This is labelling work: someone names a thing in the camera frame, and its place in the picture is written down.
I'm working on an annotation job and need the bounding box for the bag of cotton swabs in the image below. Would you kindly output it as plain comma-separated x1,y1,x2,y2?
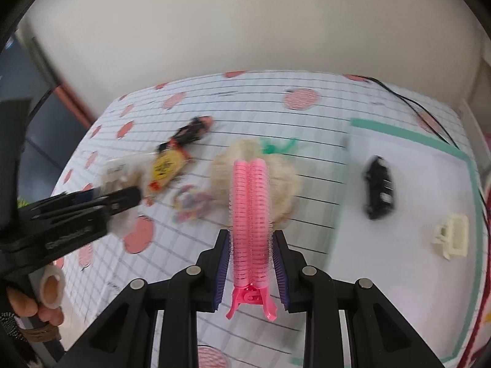
99,152,154,239

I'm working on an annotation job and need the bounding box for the yellow snack packet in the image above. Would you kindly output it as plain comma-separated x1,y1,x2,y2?
142,140,191,206

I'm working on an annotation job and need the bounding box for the pastel rainbow fuzzy hair tie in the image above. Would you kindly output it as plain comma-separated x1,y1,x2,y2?
170,183,216,224

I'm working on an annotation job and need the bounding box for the cream claw hair clip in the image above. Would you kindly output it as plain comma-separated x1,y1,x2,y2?
433,213,470,260

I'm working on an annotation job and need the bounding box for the black claw hair clip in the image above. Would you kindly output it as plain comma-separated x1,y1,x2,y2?
157,116,214,153

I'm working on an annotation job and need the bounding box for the black toy car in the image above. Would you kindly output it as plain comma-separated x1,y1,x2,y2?
364,155,395,220

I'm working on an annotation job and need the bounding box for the pink hair roller clip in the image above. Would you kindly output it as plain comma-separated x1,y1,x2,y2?
225,157,278,323

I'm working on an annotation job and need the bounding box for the cream lace scrunchie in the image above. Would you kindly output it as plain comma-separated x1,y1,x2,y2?
210,138,301,224

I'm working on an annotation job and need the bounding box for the person's left hand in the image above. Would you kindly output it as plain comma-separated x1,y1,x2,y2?
6,266,65,327

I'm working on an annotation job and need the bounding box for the white grid tablecloth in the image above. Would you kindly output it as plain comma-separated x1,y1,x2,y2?
54,71,482,347

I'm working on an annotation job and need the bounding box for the green shallow tray box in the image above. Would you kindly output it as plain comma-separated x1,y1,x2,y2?
289,117,489,366

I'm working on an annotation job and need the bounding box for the black cable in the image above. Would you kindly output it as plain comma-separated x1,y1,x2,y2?
364,75,459,149

